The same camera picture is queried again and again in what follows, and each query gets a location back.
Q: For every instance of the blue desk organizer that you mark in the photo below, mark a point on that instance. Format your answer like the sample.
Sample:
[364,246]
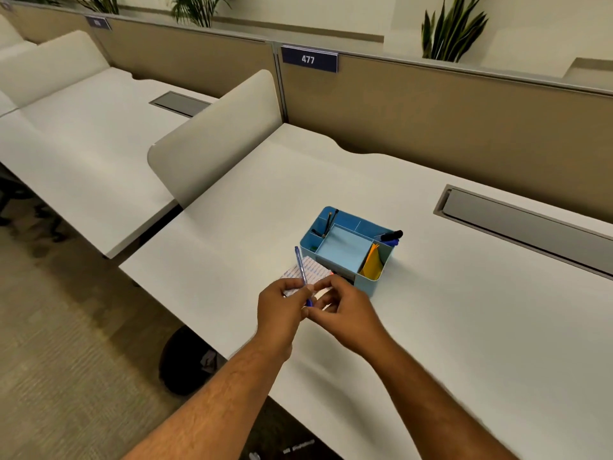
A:
[342,253]

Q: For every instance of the black capped white marker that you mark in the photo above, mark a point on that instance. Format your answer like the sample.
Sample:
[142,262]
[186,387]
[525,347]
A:
[395,234]

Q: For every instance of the black silver slim pen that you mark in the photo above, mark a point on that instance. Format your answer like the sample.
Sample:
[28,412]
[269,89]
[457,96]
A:
[333,219]

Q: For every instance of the blue number sign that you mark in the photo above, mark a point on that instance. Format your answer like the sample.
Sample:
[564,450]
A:
[309,58]
[98,22]

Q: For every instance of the blue pen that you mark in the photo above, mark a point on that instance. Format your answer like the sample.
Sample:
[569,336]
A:
[302,273]

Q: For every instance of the orange bin with black liner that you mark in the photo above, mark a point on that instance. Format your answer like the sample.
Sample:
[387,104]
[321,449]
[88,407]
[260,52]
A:
[182,364]

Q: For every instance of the beige partition panel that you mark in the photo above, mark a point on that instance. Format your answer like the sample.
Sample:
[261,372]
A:
[431,119]
[182,52]

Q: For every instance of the orange sticky note pad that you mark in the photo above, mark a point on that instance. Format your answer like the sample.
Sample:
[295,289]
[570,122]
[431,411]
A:
[371,263]

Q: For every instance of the white divider screen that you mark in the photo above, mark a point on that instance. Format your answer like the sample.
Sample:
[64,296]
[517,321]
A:
[215,134]
[7,33]
[48,67]

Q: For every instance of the blue marker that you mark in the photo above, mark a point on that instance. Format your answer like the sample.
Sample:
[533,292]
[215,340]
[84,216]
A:
[390,242]

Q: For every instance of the lined white notepad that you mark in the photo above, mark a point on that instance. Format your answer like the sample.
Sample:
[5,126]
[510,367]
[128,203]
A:
[316,272]

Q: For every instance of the person's left forearm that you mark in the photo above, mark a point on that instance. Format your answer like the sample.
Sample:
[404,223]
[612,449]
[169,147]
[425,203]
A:
[206,412]

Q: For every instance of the person's left hand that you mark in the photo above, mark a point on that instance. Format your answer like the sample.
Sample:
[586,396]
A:
[280,316]

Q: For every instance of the person's right hand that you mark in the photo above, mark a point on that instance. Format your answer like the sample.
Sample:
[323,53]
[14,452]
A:
[349,316]

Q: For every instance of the white paper scraps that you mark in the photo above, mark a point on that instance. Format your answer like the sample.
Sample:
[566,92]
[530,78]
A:
[208,360]

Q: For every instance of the black office chair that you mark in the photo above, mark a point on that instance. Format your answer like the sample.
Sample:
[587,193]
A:
[24,205]

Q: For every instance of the person's right forearm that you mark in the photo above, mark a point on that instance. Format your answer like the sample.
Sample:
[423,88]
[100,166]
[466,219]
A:
[431,407]

